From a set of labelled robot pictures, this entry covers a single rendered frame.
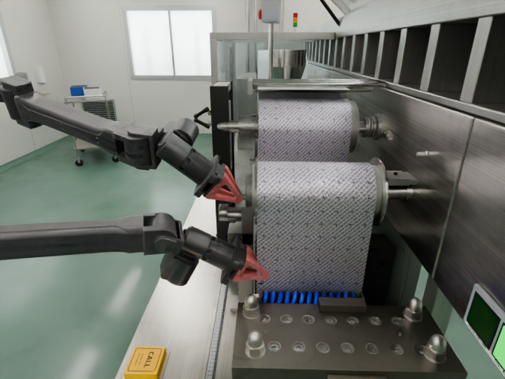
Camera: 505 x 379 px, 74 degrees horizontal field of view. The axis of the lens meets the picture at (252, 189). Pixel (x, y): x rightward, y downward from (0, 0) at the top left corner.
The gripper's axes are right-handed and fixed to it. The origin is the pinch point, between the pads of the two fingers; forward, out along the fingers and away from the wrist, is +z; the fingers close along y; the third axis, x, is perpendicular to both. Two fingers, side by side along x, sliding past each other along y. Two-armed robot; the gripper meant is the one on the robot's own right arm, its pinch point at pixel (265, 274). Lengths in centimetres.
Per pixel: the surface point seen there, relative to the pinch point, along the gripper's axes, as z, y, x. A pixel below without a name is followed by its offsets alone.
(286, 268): 3.1, 0.3, 3.9
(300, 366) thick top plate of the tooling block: 7.1, 19.5, -0.9
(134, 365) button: -16.8, 11.6, -26.0
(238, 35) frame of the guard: -35, -102, 39
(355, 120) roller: 5.8, -24.9, 36.3
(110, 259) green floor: -53, -156, -152
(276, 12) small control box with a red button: -24, -58, 51
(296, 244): 1.7, 0.2, 10.1
